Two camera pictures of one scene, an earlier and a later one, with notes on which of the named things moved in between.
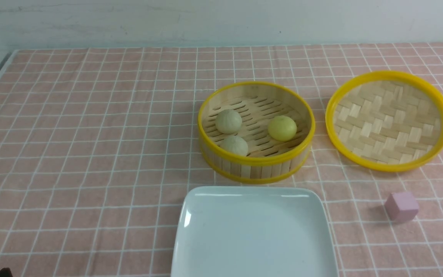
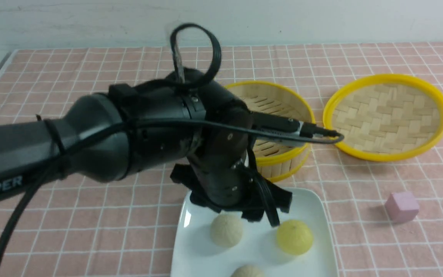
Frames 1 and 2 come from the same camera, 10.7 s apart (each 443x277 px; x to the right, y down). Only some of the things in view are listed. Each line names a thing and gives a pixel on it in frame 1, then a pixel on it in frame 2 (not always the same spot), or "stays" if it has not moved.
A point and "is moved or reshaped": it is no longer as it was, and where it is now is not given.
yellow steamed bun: x=282 y=128 → x=294 y=237
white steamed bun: x=228 y=121 is moved or reshaped
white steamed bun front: x=235 y=144 is moved or reshaped
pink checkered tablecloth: x=82 y=154 stays
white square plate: x=253 y=231 stays
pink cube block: x=401 y=207 stays
